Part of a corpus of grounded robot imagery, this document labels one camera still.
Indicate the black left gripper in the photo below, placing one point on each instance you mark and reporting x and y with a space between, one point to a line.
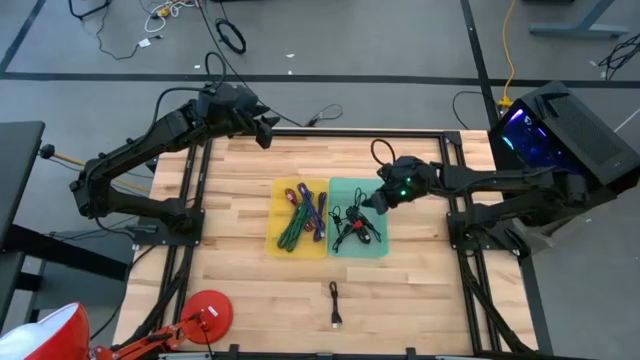
225 117

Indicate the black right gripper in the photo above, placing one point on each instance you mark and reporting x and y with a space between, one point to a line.
422 172

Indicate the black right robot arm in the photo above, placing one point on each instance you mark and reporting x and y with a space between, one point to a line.
500 177

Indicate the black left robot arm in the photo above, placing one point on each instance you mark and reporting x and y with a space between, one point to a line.
140 145

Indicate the teal plastic bin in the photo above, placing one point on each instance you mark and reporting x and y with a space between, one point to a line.
340 192

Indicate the yellow plastic bin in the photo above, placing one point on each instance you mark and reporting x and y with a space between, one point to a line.
320 247

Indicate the black table clamp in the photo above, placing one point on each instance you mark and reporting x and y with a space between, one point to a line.
410 353
233 351

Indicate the grey computer stand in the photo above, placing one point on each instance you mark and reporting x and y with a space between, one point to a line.
545 232

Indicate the red lamp base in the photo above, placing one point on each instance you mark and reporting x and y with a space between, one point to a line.
220 305

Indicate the wooden stick with black knob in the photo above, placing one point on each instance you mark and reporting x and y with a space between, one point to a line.
60 156

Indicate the black computer tower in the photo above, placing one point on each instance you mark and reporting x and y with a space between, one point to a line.
590 135

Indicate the black side table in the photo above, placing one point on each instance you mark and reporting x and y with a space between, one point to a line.
17 165

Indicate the grey desk leg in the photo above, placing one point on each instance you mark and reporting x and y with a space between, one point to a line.
575 30

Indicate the red lamp head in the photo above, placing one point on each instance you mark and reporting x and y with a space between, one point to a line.
45 335

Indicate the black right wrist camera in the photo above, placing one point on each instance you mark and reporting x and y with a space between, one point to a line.
400 187

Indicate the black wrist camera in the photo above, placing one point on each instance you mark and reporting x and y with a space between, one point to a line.
237 96
400 187

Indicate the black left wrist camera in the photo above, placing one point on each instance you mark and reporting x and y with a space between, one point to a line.
237 96

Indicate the black aluminium table frame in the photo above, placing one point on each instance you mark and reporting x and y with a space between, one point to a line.
350 133

